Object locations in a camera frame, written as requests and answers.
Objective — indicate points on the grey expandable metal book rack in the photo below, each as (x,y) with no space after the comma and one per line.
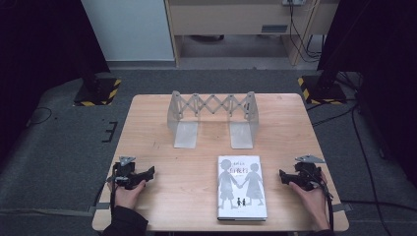
(213,111)

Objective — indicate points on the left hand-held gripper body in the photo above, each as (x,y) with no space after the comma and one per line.
(126,172)

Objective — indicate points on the black curtain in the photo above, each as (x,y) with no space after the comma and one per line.
(380,49)
(42,49)

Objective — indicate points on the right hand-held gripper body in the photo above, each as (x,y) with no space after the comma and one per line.
(308,173)

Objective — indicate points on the white power strip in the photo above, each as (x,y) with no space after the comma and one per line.
(293,2)

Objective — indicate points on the beige wooden desk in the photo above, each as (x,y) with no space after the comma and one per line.
(229,18)

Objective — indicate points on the person's right hand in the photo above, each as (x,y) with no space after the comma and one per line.
(314,203)

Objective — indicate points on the white panel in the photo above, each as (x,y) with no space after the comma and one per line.
(128,29)

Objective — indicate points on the black stand base with hazard stripes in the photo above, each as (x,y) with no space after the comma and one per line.
(323,91)
(98,93)

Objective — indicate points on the white book with grey figures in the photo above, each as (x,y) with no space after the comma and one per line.
(241,188)

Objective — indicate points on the person's left hand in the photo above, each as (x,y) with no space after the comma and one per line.
(126,196)

